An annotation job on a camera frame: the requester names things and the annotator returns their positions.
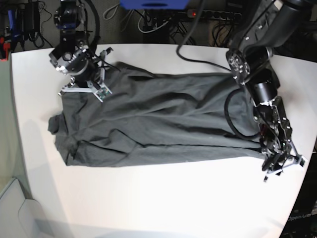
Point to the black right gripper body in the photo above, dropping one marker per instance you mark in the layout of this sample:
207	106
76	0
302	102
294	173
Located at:
86	75

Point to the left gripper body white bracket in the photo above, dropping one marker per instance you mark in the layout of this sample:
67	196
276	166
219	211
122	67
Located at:
279	162

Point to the dark grey t-shirt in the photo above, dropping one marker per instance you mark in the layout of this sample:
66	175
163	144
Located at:
149	119

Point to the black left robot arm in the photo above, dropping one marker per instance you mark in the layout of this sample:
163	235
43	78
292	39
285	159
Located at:
265	27

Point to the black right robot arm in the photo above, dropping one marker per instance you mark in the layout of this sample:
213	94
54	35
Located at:
79	33

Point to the blue plastic box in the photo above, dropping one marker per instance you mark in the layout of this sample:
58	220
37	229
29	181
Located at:
154	4

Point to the red black clamp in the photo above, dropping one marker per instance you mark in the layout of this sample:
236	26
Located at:
4	49

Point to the black power strip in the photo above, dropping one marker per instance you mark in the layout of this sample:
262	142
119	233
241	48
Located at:
220	15

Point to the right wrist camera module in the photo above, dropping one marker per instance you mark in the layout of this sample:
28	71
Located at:
102	93

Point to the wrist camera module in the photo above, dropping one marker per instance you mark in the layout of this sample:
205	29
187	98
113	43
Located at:
102	93
303	160

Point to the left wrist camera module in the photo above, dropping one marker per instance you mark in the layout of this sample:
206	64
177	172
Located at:
303	160

